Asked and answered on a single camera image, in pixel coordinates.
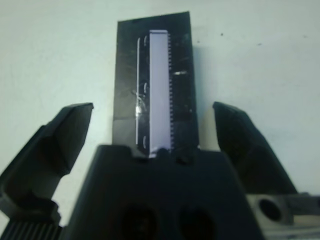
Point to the black box lid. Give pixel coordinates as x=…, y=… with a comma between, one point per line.
x=125, y=75

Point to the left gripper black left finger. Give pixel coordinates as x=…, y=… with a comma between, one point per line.
x=50, y=150

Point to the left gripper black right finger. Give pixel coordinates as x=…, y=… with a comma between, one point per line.
x=252, y=150

